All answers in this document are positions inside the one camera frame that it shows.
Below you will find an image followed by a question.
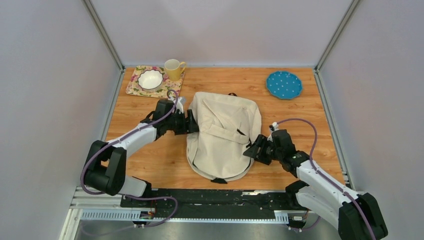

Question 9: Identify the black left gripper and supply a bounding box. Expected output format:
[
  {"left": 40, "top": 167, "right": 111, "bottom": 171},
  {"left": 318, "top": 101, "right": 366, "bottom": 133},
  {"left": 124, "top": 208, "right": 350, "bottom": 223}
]
[{"left": 165, "top": 110, "right": 202, "bottom": 136}]

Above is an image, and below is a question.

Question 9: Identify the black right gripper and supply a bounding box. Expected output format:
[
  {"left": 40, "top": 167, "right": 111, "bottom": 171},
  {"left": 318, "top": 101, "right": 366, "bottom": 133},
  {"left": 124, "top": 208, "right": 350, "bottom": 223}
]
[{"left": 242, "top": 134, "right": 282, "bottom": 166}]

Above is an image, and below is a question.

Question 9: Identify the cream canvas backpack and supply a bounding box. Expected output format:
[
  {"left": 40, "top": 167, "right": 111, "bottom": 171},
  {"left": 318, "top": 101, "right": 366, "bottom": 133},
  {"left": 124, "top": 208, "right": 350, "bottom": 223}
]
[{"left": 186, "top": 92, "right": 262, "bottom": 184}]

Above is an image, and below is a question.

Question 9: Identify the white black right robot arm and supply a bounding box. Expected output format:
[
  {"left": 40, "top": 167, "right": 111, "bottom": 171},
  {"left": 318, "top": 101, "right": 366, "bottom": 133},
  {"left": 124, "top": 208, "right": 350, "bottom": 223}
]
[{"left": 243, "top": 129, "right": 388, "bottom": 240}]

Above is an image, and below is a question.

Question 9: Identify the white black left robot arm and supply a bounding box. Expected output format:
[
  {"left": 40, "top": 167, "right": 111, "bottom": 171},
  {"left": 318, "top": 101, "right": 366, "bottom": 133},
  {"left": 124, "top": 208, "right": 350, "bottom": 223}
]
[{"left": 80, "top": 97, "right": 199, "bottom": 208}]

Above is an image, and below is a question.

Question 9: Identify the yellow ceramic mug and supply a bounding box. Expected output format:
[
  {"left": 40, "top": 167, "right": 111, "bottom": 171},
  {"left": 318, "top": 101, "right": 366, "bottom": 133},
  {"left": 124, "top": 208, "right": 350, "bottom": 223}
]
[{"left": 164, "top": 59, "right": 187, "bottom": 82}]

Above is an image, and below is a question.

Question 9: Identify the white scalloped bowl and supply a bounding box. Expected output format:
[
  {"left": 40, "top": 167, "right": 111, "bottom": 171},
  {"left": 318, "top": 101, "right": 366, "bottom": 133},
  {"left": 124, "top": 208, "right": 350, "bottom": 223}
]
[{"left": 137, "top": 70, "right": 163, "bottom": 92}]

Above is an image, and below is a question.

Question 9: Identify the floral square tray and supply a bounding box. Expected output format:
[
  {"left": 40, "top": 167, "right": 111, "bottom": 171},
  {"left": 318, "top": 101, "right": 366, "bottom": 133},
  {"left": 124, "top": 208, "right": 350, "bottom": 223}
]
[{"left": 125, "top": 65, "right": 185, "bottom": 98}]

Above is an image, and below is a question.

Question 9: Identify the blue polka dot plate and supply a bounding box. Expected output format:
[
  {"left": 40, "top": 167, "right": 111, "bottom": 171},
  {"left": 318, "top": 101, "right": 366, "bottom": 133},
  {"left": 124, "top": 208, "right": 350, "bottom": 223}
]
[{"left": 265, "top": 70, "right": 303, "bottom": 100}]

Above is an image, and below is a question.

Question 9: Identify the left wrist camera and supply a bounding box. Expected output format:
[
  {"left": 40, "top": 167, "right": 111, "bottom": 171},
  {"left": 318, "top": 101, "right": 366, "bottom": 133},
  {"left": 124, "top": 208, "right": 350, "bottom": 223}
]
[{"left": 168, "top": 96, "right": 186, "bottom": 113}]

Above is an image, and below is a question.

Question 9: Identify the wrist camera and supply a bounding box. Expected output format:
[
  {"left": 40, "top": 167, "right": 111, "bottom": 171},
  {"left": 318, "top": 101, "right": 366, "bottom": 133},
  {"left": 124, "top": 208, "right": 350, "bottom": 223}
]
[
  {"left": 168, "top": 96, "right": 186, "bottom": 113},
  {"left": 267, "top": 122, "right": 279, "bottom": 142}
]

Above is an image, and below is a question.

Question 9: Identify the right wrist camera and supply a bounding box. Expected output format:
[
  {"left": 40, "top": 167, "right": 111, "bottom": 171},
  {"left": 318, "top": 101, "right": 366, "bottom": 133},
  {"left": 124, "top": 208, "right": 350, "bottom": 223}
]
[{"left": 267, "top": 122, "right": 279, "bottom": 142}]

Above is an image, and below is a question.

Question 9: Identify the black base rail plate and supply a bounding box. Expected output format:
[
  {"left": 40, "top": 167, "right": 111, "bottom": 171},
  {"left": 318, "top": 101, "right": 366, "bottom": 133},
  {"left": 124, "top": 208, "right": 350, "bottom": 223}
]
[{"left": 120, "top": 188, "right": 307, "bottom": 220}]

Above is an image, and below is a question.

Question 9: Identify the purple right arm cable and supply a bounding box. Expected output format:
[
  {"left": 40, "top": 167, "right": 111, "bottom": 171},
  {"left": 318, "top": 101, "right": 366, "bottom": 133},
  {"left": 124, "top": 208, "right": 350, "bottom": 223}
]
[{"left": 271, "top": 118, "right": 378, "bottom": 240}]

